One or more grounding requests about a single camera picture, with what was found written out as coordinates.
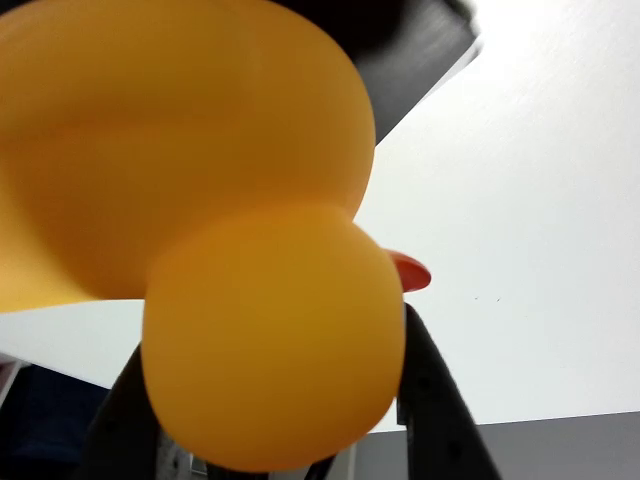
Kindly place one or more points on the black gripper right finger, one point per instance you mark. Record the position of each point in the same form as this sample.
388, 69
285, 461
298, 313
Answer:
440, 430

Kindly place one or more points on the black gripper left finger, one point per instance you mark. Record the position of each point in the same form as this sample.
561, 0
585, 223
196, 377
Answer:
125, 440

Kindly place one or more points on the yellow rubber duck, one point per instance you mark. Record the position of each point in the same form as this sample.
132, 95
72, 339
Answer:
250, 325

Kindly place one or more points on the black square card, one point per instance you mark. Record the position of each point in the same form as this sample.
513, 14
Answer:
415, 65

